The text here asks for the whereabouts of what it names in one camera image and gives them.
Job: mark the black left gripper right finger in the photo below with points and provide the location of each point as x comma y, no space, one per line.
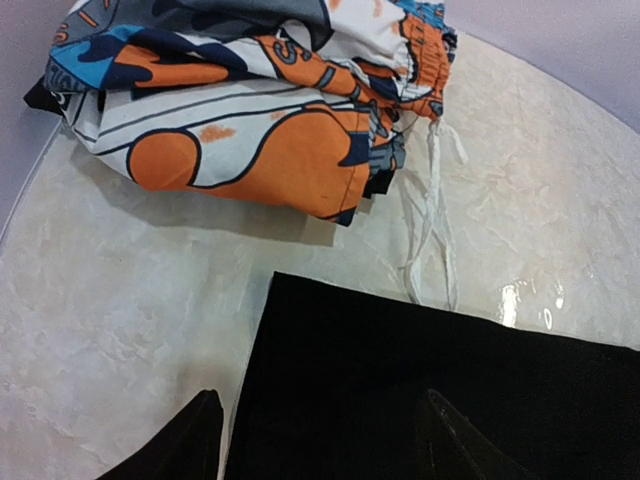
449,447

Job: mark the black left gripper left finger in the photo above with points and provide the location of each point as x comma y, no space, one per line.
187,447

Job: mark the black t-shirt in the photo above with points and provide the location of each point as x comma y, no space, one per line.
335,377

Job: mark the colourful patterned folded shorts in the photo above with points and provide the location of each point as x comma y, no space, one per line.
285,103

